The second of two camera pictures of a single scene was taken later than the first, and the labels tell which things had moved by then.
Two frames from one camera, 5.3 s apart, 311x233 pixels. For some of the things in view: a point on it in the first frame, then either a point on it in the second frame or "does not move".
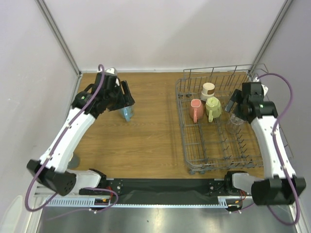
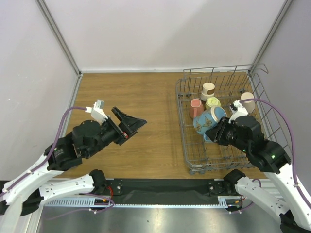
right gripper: x=239 y=104 to x=220 y=132
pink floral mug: x=196 y=109 does not move
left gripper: x=129 y=100 to x=130 y=124
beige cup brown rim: x=208 y=91 does not move
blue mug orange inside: x=127 y=112 to x=208 y=120
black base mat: x=167 y=191 does not move
